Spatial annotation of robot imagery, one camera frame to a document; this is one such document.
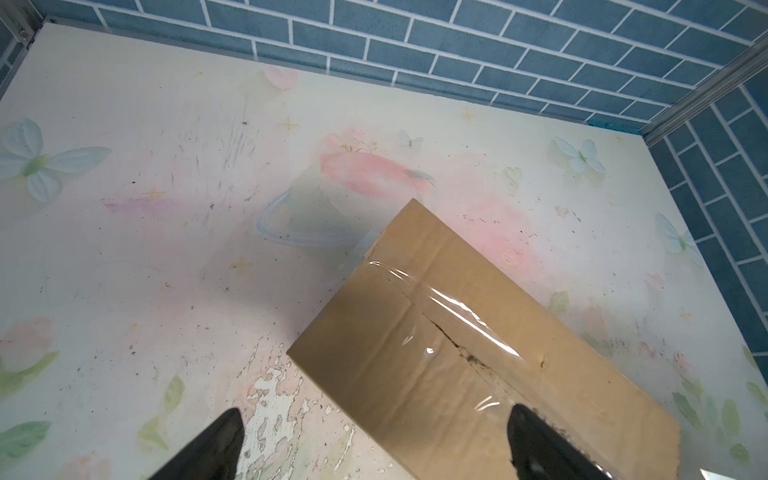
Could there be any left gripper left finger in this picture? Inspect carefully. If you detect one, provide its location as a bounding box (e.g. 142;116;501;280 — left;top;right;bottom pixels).
149;408;245;480

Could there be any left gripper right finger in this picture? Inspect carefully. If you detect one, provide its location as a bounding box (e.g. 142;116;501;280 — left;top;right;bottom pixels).
507;404;610;480

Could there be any brown cardboard express box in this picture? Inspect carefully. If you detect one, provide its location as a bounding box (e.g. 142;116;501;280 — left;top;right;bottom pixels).
288;201;681;479

